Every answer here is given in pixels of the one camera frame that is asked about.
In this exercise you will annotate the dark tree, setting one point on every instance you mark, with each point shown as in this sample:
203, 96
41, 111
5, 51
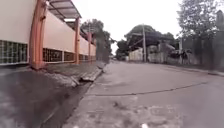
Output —
101, 46

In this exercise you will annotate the pole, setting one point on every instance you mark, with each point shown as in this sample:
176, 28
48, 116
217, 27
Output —
144, 43

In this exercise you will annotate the grey concrete road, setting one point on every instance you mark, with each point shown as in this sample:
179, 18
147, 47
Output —
150, 96

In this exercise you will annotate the group of trees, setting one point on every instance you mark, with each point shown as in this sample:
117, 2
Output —
151, 33

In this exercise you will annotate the robot's own part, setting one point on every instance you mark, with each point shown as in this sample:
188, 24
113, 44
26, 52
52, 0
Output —
144, 126

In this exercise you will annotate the concrete kerb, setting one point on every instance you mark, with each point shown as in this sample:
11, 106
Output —
200, 70

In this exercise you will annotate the broken concrete verge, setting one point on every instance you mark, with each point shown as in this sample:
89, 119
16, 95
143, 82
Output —
30, 96

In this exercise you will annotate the tall tree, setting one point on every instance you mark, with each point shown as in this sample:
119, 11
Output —
198, 18

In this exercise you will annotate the white wall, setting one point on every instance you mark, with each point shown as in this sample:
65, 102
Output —
135, 55

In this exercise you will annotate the cream wall with orange pillars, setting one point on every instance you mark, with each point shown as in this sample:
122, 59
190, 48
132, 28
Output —
58, 35

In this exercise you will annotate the dark fence wall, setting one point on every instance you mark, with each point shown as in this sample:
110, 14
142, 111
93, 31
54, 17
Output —
206, 55

